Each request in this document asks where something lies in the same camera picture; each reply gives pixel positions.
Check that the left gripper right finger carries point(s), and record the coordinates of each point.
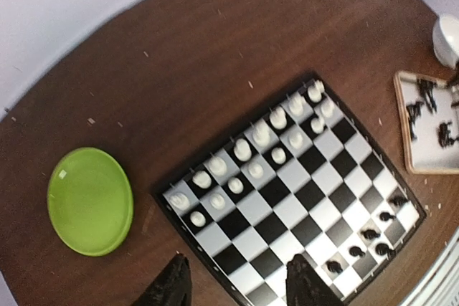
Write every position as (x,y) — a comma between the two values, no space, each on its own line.
(305,288)

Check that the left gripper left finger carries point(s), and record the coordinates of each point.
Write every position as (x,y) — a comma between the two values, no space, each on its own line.
(172,286)

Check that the black chess pawn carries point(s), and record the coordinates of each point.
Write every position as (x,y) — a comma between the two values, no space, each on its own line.
(356,251)
(334,267)
(386,216)
(370,234)
(398,200)

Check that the black white chess board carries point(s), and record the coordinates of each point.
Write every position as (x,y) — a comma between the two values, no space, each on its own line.
(315,204)

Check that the white pawn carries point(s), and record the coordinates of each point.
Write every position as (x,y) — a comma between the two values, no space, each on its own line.
(327,108)
(317,125)
(278,155)
(235,185)
(296,139)
(197,219)
(255,169)
(217,201)

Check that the white knight piece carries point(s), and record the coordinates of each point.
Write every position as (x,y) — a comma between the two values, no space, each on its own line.
(202,179)
(296,105)

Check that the green plate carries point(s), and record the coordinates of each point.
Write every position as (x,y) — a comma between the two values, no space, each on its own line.
(90,202)

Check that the white bishop piece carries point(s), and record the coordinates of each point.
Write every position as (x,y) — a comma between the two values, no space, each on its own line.
(278,118)
(217,166)

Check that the white queen piece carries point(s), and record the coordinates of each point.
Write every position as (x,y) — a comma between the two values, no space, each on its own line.
(261,133)

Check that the white rook piece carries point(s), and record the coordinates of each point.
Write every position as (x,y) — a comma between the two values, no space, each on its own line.
(315,91)

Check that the wooden metal tray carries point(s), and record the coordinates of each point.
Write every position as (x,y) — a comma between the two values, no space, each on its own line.
(428,112)

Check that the white bowl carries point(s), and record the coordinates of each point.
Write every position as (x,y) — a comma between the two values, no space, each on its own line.
(445,40)

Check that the front aluminium rail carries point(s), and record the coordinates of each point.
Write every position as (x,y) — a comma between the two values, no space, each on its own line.
(439,286)

